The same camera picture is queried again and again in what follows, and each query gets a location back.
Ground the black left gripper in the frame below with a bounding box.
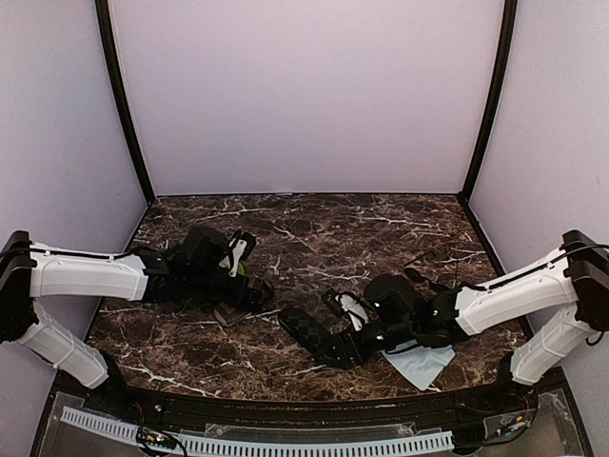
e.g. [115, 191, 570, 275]
[186, 269, 273, 313]

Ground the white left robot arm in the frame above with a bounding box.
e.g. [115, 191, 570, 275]
[1, 227, 274, 415]

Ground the plaid brown glasses case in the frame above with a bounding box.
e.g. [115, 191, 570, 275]
[213, 303, 253, 328]

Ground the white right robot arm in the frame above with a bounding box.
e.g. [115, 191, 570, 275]
[357, 230, 608, 413]

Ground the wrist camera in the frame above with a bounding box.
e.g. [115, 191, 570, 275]
[322, 288, 369, 331]
[219, 229, 257, 277]

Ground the black quilted glasses case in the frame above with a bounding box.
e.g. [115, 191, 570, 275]
[278, 308, 372, 369]

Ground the black corner frame post left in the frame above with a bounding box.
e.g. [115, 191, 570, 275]
[94, 0, 156, 206]

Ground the white slotted cable duct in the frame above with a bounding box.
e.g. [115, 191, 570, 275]
[60, 407, 455, 456]

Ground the black corner frame post right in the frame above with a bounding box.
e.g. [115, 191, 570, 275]
[459, 0, 519, 206]

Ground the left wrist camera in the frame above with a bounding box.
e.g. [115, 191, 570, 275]
[219, 229, 257, 277]

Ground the black corner frame post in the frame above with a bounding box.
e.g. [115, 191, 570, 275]
[459, 0, 519, 206]
[94, 0, 156, 206]

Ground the blue cleaning cloth right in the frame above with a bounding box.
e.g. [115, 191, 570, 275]
[382, 342, 455, 390]

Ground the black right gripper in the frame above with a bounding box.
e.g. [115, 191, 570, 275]
[314, 316, 416, 369]

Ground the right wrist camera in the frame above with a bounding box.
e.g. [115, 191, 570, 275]
[322, 288, 369, 331]

